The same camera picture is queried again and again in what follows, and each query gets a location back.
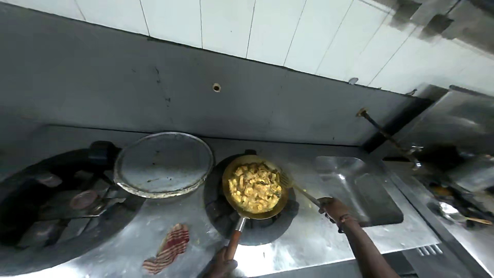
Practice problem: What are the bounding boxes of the person's right forearm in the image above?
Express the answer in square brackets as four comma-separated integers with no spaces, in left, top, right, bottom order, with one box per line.
[338,214,401,278]

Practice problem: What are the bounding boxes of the metal slotted spatula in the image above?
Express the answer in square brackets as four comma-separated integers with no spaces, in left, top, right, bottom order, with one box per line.
[279,171,325,211]

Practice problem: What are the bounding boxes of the golden pan with wooden handle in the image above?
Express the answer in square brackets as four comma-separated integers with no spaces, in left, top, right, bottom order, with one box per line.
[222,155,289,261]

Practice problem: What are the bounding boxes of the red white striped cloth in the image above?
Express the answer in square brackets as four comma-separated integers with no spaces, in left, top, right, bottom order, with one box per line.
[142,223,190,275]

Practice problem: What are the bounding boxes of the person's right hand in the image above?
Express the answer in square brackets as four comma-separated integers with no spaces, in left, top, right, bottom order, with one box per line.
[318,197,351,224]

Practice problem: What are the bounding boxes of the large black ring burner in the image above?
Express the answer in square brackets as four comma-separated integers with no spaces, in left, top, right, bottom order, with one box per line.
[0,141,146,277]

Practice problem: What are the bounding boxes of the round grey metal lid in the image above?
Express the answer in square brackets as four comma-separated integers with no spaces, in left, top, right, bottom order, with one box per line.
[114,132,214,199]

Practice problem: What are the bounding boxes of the round black gas burner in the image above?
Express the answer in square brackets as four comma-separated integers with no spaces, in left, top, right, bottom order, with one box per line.
[204,149,300,246]

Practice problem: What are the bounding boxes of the person's left hand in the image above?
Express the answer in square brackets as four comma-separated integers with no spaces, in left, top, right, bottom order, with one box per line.
[201,246,238,278]

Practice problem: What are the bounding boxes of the yellow cooked food pieces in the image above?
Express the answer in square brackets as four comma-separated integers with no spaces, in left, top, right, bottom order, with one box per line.
[228,162,283,214]

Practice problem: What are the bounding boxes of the wall pipe with metal tap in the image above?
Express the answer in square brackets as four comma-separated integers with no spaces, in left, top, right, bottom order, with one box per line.
[356,108,424,171]

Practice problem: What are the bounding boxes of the round metal ladle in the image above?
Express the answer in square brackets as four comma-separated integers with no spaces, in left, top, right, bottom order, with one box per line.
[438,201,493,226]

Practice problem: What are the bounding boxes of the stainless steel wall panel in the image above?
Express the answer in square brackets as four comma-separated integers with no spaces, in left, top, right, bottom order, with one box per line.
[394,85,494,163]

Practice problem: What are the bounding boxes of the stainless steel sink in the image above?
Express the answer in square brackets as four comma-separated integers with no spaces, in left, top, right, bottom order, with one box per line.
[314,155,404,228]

